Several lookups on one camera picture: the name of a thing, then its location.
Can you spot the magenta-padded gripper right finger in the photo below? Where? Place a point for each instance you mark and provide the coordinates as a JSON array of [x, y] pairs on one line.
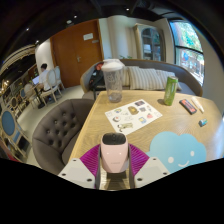
[[138, 161]]

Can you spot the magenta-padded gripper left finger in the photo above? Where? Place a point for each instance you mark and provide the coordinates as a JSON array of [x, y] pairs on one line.
[[90, 161]]

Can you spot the pink and black computer mouse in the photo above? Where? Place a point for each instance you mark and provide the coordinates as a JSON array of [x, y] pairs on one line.
[[114, 153]]

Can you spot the blue cloud-shaped mouse pad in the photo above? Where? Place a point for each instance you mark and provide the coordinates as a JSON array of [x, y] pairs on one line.
[[180, 150]]

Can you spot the grey tufted armchair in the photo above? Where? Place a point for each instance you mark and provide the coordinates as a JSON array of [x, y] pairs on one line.
[[56, 133]]

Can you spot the white sticker sheet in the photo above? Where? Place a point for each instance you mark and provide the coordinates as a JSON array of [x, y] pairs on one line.
[[133, 115]]

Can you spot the flat black and red box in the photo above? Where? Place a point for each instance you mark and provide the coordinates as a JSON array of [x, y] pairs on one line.
[[188, 106]]

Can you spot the small blue eraser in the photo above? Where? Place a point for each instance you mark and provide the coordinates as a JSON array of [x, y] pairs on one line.
[[203, 122]]

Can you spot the green drink can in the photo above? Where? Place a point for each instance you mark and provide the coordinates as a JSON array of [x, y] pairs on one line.
[[170, 90]]

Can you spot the clear plastic shaker bottle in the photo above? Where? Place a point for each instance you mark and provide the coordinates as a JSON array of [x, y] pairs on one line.
[[113, 83]]

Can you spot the white tube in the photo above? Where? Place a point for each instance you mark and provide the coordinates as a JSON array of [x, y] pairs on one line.
[[197, 104]]

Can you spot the striped cushion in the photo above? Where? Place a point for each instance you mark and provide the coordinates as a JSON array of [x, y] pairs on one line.
[[163, 80], [143, 78]]

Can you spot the black backpack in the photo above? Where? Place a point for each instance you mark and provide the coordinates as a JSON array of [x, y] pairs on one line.
[[96, 78]]

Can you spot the group of white chairs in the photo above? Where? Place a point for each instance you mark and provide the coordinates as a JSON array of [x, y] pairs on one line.
[[53, 81]]

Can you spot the blue-backed chair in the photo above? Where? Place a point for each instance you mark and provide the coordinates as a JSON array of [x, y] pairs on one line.
[[8, 126]]

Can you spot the person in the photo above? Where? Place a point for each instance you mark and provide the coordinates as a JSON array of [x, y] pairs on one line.
[[43, 78]]

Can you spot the grey curved sofa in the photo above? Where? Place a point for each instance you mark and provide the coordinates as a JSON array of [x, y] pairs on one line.
[[190, 80]]

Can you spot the laptop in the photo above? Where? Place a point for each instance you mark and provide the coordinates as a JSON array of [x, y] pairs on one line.
[[35, 80]]

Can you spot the brown wooden door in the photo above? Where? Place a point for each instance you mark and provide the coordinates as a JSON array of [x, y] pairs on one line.
[[75, 53]]

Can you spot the cabinet with glass door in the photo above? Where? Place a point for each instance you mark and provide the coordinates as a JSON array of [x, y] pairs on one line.
[[150, 41]]

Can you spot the large glass window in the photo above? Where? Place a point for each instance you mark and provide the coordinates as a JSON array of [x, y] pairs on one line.
[[186, 50]]

